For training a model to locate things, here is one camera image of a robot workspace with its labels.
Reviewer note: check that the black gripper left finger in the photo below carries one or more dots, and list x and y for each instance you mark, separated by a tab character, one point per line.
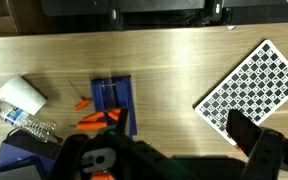
123	124

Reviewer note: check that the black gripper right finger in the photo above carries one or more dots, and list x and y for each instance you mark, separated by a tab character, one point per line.
242	130

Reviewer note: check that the orange and silver screwdriver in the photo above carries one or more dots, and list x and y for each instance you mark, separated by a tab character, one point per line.
83	101

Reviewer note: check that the orange screwdriver in case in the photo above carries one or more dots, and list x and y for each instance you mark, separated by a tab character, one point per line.
114	113

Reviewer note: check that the blue screwdriver holder case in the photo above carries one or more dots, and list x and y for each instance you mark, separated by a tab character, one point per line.
115	92

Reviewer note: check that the orange screwdriver middle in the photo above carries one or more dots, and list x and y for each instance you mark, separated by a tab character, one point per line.
93	117

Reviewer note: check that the orange screwdriver lower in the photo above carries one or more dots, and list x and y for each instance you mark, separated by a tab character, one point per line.
90	125

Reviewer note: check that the checkerboard calibration board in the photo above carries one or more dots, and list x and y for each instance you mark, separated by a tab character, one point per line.
257	87

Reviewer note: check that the clear plastic water bottle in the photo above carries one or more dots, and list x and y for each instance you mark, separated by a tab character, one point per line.
18	118

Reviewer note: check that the white paper cup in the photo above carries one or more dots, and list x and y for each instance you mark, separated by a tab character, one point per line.
20	93

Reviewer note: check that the dark blue box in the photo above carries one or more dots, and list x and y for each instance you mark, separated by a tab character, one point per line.
21	152

